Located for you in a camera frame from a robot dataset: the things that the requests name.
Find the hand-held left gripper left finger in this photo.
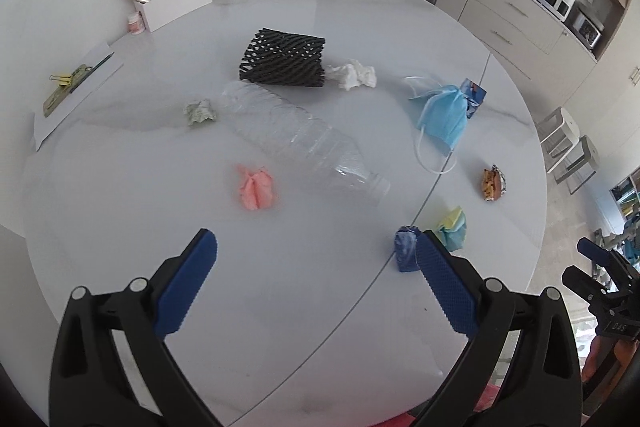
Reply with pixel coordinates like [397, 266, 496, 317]
[48, 228, 226, 427]

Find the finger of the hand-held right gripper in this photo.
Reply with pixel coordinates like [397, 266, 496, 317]
[576, 237, 640, 289]
[561, 266, 618, 308]

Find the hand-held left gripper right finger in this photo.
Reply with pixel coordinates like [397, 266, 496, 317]
[412, 230, 583, 427]

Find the dark blue wrapper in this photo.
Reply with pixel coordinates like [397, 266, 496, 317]
[394, 224, 422, 274]

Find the yellow and blue paper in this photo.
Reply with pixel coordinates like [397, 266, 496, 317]
[432, 206, 469, 253]

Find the brown snack wrapper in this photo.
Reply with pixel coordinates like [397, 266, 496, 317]
[481, 164, 508, 202]

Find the pink paper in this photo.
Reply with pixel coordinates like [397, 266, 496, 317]
[235, 163, 277, 212]

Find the blue face mask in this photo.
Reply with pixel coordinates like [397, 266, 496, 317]
[404, 76, 473, 175]

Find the green paper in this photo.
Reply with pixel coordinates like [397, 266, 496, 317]
[183, 98, 221, 128]

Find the small blue printed wrapper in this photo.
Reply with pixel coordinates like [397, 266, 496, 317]
[460, 78, 488, 120]

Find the clear plastic bottle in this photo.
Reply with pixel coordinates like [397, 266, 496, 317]
[220, 81, 392, 208]

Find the white tissue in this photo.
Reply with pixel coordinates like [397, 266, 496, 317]
[324, 58, 378, 92]

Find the black foam net sleeve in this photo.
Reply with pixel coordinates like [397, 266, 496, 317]
[238, 28, 327, 88]

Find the person's right hand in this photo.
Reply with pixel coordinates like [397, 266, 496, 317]
[581, 338, 605, 384]

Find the grey stool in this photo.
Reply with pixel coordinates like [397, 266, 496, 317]
[552, 136, 600, 195]

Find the white stool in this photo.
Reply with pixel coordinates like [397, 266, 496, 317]
[536, 107, 581, 172]

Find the white paper sheet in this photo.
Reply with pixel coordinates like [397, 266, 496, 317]
[32, 41, 125, 152]

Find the silver toaster oven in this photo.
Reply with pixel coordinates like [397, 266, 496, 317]
[570, 4, 603, 50]

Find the olive clipped notepad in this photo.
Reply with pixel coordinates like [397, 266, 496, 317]
[42, 64, 93, 112]

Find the dark green pen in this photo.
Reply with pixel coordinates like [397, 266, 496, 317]
[70, 53, 115, 92]

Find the beige drawer cabinet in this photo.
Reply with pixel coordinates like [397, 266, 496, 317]
[457, 0, 598, 82]

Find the white cardboard box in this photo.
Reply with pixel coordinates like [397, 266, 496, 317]
[134, 0, 213, 32]

